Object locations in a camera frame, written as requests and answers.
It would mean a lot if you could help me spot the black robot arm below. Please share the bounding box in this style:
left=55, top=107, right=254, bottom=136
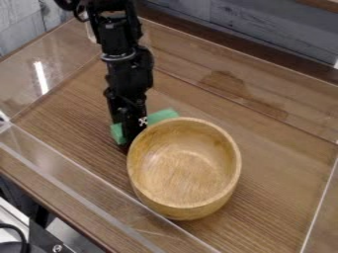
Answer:
left=54, top=0, right=155, bottom=146

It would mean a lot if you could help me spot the green foam block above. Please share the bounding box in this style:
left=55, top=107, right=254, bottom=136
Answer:
left=110, top=109, right=178, bottom=145

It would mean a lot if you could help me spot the black cable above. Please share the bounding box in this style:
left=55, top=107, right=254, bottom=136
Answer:
left=0, top=222, right=33, bottom=253

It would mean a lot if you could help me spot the black metal bracket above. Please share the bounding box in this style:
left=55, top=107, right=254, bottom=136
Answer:
left=30, top=218, right=77, bottom=253

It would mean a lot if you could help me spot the brown wooden bowl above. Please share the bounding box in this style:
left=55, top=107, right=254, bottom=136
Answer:
left=127, top=117, right=242, bottom=220

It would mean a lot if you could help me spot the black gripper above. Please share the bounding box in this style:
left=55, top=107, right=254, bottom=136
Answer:
left=101, top=45, right=155, bottom=145

